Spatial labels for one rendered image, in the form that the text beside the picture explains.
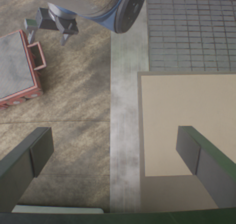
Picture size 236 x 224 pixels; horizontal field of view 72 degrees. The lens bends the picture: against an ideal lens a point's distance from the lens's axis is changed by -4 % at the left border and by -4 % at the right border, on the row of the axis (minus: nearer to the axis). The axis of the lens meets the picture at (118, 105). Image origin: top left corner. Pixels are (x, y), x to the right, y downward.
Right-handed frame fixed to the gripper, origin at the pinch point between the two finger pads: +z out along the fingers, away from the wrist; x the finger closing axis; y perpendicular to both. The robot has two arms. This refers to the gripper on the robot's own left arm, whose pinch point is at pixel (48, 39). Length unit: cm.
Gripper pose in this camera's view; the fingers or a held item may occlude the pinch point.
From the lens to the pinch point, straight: 77.1
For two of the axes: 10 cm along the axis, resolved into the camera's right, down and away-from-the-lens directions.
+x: -7.3, 1.7, -6.6
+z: -5.9, 3.5, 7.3
